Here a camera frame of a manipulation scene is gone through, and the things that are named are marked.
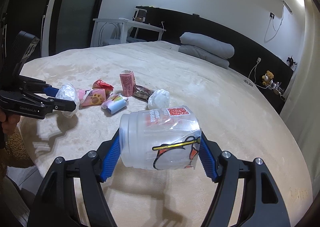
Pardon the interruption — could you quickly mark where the dark toy figure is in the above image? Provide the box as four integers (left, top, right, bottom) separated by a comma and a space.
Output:
286, 55, 298, 68

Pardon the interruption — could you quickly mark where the frosted glass door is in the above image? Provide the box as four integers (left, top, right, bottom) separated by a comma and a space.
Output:
41, 0, 115, 57

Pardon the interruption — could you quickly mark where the clear plastic bag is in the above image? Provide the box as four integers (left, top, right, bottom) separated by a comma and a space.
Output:
55, 83, 80, 119

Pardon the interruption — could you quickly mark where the red snack wrapper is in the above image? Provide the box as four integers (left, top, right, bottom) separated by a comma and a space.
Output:
92, 79, 114, 92

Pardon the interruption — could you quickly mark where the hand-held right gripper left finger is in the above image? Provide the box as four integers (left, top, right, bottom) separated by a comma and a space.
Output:
27, 128, 123, 227

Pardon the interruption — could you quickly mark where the white wall cable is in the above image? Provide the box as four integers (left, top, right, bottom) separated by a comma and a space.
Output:
264, 2, 285, 42

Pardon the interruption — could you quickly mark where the pink paper cup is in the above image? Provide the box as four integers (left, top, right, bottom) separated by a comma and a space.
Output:
119, 70, 137, 97

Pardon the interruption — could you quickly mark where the brown teddy bear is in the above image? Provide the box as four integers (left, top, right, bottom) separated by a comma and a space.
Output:
261, 70, 275, 86

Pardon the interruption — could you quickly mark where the dark wrapper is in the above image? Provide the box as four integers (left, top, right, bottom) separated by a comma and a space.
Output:
133, 84, 155, 102

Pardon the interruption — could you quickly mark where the white charger cable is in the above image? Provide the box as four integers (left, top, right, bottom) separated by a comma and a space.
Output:
248, 57, 262, 85

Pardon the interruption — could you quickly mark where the cream curtain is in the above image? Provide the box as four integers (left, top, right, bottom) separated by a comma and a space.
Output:
280, 0, 320, 167

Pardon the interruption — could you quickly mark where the pink paw print packet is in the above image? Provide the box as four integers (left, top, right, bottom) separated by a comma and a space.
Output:
79, 88, 107, 107

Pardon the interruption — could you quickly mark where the black headboard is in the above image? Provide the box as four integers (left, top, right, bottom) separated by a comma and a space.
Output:
135, 6, 295, 115

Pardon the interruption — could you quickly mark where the black bedside table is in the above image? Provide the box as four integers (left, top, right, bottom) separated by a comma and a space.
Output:
255, 83, 287, 115

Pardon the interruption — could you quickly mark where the white desk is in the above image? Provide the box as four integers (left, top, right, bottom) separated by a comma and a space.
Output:
90, 18, 167, 48

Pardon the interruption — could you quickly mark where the person's left hand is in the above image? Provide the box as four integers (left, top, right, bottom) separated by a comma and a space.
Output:
0, 111, 19, 134

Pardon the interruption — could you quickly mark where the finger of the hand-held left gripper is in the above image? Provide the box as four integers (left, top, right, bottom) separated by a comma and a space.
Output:
27, 92, 77, 114
20, 76, 61, 98

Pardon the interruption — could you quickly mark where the brown fuzzy cloth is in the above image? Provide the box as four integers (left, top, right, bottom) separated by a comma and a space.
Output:
0, 131, 43, 169

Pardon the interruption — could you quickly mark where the crumpled white plastic ball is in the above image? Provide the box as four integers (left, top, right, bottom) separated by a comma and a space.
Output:
147, 89, 171, 109

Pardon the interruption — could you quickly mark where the folded grey quilt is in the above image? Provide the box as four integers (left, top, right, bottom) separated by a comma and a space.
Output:
178, 32, 235, 69

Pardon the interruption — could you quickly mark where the white chair with grey cushion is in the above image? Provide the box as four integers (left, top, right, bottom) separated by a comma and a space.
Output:
100, 21, 148, 45

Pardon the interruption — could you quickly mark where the translucent plastic jar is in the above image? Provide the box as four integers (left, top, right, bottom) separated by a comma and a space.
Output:
119, 105, 202, 170

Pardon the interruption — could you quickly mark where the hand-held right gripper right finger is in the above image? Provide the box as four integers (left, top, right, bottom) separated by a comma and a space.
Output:
197, 132, 294, 227

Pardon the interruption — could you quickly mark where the colourful pink tissue packet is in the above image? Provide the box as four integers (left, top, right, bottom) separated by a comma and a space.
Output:
101, 93, 130, 115

